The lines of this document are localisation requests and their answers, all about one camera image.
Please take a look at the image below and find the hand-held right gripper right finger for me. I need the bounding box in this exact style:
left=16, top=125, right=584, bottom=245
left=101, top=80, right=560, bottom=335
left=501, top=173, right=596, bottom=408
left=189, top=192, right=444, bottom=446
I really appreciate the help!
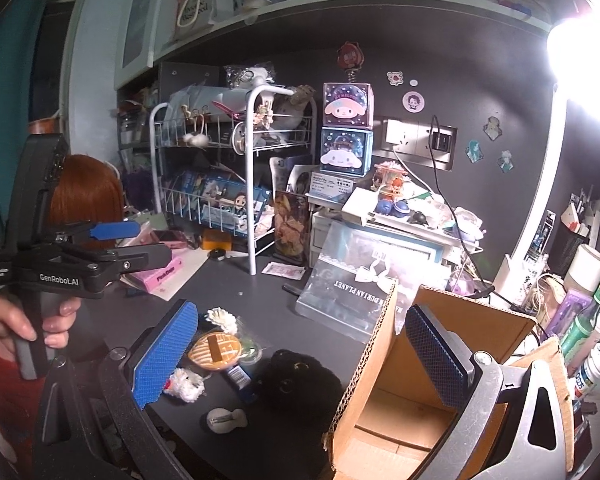
left=404, top=304, right=576, bottom=480

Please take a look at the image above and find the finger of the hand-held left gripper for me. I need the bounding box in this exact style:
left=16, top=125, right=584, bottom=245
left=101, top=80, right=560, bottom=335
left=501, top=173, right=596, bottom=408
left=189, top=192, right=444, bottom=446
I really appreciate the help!
left=92, top=243, right=173, bottom=282
left=55, top=220, right=142, bottom=244

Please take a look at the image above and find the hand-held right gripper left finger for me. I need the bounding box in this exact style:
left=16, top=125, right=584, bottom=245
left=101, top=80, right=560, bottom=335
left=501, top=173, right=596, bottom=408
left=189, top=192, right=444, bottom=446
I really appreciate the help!
left=32, top=299, right=199, bottom=480

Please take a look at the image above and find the brown cardboard box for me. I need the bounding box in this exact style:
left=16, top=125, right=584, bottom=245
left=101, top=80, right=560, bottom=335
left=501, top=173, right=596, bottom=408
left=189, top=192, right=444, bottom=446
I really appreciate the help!
left=322, top=280, right=577, bottom=480

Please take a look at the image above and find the person's left hand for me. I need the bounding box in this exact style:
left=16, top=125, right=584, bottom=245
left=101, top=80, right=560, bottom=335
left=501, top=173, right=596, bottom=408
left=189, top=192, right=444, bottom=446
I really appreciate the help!
left=0, top=292, right=81, bottom=356

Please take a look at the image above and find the white fluffy clip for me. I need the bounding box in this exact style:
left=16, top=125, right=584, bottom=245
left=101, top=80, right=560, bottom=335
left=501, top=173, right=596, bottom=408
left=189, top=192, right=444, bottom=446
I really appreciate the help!
left=162, top=367, right=206, bottom=404

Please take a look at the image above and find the brown bread hair clip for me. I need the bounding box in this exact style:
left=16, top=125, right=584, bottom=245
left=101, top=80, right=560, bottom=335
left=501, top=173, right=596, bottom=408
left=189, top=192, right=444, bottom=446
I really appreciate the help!
left=189, top=329, right=244, bottom=372

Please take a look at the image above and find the orange wig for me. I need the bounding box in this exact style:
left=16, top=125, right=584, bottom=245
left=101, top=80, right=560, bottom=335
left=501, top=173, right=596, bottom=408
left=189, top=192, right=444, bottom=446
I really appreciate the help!
left=50, top=155, right=127, bottom=252

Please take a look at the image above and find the white flower clip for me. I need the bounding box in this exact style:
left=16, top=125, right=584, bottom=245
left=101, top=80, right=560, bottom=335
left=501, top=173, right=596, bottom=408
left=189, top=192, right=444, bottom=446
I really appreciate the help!
left=207, top=308, right=239, bottom=335

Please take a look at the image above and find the orange box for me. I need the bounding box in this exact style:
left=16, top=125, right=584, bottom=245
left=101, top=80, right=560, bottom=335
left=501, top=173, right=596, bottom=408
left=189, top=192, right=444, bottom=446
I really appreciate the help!
left=202, top=230, right=234, bottom=251

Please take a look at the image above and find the small blue tube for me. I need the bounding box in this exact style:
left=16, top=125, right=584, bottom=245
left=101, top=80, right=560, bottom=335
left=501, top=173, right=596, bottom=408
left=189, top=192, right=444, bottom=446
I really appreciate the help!
left=226, top=365, right=254, bottom=389

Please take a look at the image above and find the white bunny clip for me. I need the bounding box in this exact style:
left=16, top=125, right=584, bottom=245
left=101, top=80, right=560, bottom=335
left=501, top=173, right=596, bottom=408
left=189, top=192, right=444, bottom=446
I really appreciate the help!
left=206, top=408, right=249, bottom=434

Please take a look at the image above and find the clear plastic gift bag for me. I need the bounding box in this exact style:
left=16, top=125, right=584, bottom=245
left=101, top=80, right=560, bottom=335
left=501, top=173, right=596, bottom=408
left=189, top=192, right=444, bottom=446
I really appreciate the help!
left=296, top=220, right=453, bottom=347

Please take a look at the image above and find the black plush toy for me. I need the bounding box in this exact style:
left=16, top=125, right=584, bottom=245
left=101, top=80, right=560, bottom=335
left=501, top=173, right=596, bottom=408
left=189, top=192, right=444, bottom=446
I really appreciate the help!
left=250, top=349, right=347, bottom=427

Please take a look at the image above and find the pink packet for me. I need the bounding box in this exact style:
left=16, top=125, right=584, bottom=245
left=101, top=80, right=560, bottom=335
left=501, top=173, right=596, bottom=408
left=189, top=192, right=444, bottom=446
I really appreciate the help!
left=261, top=261, right=306, bottom=280

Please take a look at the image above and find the purple box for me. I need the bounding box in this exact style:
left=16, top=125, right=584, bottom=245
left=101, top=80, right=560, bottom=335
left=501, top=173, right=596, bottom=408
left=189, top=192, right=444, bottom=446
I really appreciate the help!
left=545, top=287, right=594, bottom=339

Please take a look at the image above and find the brown anime card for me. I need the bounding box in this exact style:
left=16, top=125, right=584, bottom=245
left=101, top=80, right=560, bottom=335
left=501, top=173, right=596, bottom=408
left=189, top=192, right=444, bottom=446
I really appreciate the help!
left=274, top=191, right=311, bottom=265

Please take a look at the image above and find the green bottle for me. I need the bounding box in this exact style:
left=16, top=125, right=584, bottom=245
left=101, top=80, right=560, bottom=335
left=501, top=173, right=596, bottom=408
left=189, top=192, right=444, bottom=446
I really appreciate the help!
left=560, top=255, right=600, bottom=377

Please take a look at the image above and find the teal curtain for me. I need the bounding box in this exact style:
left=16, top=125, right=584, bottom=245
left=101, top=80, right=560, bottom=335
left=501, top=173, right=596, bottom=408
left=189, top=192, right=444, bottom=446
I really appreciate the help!
left=0, top=0, right=83, bottom=221

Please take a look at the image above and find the white bottle blue label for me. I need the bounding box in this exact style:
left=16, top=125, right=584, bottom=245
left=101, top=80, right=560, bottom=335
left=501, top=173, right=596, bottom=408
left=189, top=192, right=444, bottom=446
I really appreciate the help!
left=572, top=342, right=600, bottom=402

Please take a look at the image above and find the person's red shirt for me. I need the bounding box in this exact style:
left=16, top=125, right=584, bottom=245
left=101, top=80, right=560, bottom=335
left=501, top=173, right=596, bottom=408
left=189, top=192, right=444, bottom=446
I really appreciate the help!
left=0, top=330, right=48, bottom=466

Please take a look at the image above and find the white cylinder container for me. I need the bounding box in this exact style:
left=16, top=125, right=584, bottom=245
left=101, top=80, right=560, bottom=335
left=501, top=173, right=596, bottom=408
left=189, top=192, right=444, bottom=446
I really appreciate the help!
left=565, top=245, right=600, bottom=297

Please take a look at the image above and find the black pen holder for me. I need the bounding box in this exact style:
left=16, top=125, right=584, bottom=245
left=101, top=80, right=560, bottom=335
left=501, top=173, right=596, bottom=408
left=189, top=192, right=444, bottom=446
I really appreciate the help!
left=550, top=195, right=600, bottom=277

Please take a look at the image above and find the orange haired figure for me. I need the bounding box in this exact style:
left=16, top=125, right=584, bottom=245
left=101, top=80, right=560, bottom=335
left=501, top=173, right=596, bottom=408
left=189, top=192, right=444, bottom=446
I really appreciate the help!
left=372, top=160, right=412, bottom=217

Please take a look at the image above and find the white ticket box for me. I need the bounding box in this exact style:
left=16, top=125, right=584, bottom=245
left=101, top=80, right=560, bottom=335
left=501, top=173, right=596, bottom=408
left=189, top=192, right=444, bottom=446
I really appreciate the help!
left=307, top=170, right=357, bottom=206

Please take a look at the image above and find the white desk lamp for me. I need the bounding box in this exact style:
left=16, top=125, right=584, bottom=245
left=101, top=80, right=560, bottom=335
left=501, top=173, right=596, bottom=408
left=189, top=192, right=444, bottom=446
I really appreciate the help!
left=492, top=0, right=600, bottom=307

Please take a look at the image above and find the white tote bag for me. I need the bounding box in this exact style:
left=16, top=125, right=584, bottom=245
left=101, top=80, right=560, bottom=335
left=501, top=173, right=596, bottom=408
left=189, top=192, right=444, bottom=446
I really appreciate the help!
left=167, top=0, right=219, bottom=41

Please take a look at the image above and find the pink character box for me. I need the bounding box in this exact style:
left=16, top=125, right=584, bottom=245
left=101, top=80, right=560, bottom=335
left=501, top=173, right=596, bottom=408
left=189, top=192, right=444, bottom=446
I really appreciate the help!
left=322, top=82, right=376, bottom=129

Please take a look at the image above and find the red spring head figure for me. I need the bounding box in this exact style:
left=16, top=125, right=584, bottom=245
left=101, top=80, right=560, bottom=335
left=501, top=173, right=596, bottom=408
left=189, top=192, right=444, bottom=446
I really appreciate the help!
left=336, top=42, right=366, bottom=86

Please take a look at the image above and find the white shelf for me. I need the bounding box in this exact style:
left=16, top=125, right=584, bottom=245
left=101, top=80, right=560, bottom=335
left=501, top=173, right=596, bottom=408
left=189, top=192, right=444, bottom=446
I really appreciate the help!
left=115, top=0, right=556, bottom=92

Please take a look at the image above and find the white wire rack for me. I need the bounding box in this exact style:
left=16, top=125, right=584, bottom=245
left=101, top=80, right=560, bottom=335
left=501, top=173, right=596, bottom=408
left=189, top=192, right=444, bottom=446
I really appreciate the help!
left=149, top=85, right=319, bottom=276

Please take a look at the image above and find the black cable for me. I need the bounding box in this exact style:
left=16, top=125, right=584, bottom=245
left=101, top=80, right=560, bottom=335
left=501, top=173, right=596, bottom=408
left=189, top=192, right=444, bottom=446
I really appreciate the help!
left=429, top=115, right=513, bottom=308

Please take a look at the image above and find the grey wall socket panel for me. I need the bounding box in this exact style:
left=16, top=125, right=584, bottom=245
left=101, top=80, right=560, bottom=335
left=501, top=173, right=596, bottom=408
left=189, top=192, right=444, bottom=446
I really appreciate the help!
left=375, top=117, right=458, bottom=171

